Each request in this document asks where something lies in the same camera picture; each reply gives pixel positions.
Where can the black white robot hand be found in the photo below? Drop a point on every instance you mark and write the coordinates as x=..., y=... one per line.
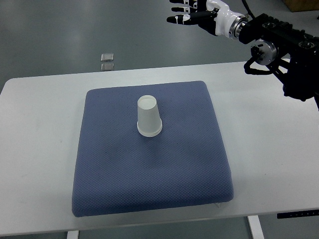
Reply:
x=214, y=16

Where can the white paper cup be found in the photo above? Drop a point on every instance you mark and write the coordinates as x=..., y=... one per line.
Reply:
x=148, y=113
x=149, y=134

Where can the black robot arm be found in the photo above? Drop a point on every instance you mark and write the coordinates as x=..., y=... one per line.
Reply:
x=291, y=55

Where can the upper metal floor plate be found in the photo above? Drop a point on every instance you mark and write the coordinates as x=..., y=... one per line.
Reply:
x=106, y=57

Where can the metal floor plate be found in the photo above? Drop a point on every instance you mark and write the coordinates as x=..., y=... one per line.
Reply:
x=106, y=57
x=107, y=67

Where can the lower metal floor plate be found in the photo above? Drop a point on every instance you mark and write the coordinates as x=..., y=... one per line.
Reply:
x=107, y=67

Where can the blue fabric cushion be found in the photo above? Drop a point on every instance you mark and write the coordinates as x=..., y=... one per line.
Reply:
x=118, y=170

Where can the white table leg right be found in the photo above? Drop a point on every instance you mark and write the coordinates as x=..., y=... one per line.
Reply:
x=255, y=227

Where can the white table leg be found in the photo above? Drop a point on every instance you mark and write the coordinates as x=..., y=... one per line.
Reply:
x=73, y=235
x=255, y=227

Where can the black table control panel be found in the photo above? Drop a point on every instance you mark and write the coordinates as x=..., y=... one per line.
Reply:
x=298, y=214

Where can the white table leg left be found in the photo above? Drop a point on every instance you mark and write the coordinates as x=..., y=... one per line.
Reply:
x=73, y=235

